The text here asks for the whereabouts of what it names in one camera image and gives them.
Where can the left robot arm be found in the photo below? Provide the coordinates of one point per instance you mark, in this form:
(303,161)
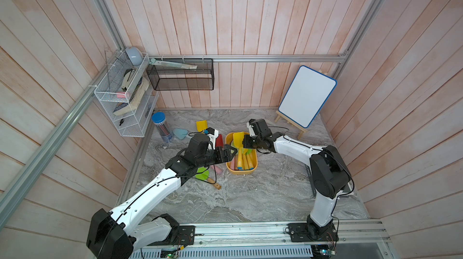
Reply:
(117,233)

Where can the yellow square shovel wooden handle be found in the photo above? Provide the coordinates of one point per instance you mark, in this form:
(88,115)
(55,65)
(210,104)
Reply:
(201,125)

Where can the light green box on basket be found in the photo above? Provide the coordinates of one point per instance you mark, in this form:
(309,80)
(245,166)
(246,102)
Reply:
(179,65)

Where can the large yellow plastic scoop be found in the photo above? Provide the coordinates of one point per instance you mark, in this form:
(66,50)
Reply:
(238,138)

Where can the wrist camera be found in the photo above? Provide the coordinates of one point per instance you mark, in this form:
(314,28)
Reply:
(250,129)
(213,135)

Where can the grey round bowl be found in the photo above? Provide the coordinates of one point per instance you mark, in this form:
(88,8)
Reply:
(135,56)

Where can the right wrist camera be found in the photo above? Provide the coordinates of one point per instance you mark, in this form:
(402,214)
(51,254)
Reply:
(250,129)

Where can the light blue plastic shovel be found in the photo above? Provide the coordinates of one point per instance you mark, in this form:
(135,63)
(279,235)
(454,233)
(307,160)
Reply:
(181,134)

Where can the green pointed shovel yellow handle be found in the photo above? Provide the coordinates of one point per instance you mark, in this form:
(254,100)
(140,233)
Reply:
(250,159)

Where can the purple shovel pink handle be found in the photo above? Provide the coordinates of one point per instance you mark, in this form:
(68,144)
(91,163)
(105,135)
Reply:
(232,164)
(217,170)

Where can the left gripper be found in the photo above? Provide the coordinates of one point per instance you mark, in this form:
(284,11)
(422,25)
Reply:
(227,157)

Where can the light green shovel wooden handle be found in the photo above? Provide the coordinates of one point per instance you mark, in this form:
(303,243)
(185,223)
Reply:
(238,161)

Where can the yellow plastic storage box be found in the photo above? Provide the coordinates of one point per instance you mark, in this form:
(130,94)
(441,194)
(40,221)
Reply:
(246,172)

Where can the black wire basket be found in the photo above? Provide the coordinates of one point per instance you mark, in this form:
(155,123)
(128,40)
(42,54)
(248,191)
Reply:
(175,79)

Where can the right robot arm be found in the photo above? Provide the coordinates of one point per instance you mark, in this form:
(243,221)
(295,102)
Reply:
(330,176)

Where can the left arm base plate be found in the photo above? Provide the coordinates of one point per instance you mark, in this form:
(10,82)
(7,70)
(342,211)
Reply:
(179,235)

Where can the white board blue frame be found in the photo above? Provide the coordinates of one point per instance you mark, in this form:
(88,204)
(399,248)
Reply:
(306,95)

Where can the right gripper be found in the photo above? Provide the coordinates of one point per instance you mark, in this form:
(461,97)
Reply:
(246,142)

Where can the white wire shelf rack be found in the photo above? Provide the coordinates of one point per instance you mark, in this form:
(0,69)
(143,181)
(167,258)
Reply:
(118,85)

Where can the red square shovel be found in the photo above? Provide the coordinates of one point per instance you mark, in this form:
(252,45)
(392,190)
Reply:
(219,141)

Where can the yellow scoop shovel yellow handle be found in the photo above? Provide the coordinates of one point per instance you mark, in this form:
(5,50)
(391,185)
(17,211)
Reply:
(245,160)

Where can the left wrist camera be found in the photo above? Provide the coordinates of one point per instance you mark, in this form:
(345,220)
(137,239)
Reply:
(213,135)

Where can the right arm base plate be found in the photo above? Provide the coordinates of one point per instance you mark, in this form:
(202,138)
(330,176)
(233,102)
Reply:
(311,232)

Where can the aluminium front rail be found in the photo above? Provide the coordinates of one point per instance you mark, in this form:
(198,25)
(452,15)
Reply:
(273,233)

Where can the wooden easel stand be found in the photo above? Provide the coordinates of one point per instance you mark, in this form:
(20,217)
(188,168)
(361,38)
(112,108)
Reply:
(288,120)

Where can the blue lid pencil jar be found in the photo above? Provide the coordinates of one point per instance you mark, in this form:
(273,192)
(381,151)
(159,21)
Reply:
(159,119)

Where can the book on wire shelf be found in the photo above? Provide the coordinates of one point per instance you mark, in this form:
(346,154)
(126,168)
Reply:
(135,99)

